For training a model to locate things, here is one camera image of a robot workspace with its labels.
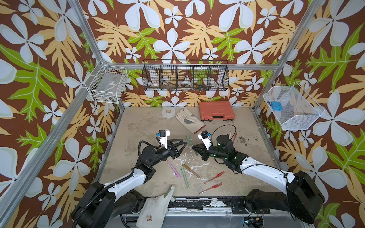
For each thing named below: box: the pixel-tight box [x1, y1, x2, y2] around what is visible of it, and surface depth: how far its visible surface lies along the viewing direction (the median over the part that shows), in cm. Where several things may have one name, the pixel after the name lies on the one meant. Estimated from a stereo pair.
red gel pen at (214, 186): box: [198, 182, 223, 195], surface depth 82 cm
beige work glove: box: [175, 108, 206, 134], surface depth 113 cm
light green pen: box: [180, 165, 190, 189], surface depth 87 cm
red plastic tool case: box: [199, 101, 236, 122], surface depth 117 cm
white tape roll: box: [161, 107, 176, 118], surface depth 118 cm
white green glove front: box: [135, 185, 176, 228], surface depth 72 cm
